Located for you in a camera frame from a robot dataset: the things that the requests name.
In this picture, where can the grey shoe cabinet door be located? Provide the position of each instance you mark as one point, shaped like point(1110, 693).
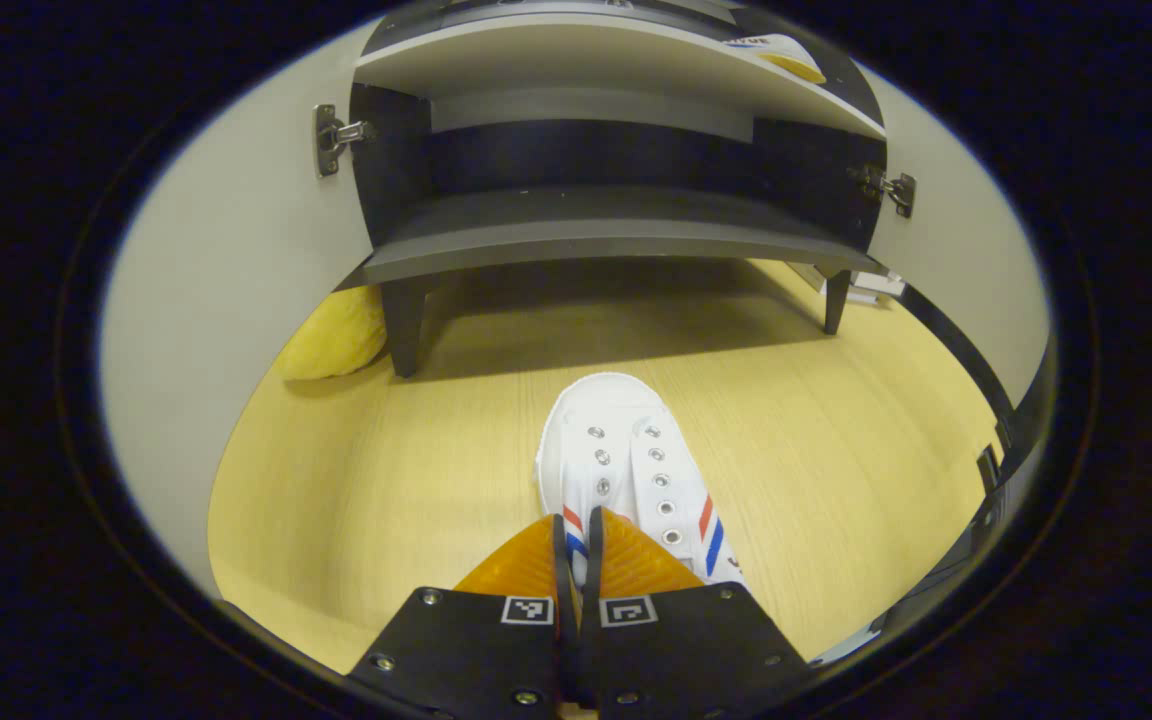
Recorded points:
point(966, 250)
point(226, 300)

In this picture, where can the white striped canvas shoe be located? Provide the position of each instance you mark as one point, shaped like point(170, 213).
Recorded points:
point(626, 450)
point(781, 55)

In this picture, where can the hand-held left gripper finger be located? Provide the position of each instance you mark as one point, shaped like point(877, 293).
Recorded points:
point(588, 600)
point(563, 600)

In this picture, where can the grey shoe cabinet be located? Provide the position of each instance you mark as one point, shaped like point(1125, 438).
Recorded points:
point(586, 225)

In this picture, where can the beige paperback book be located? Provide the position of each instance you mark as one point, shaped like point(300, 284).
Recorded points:
point(876, 285)

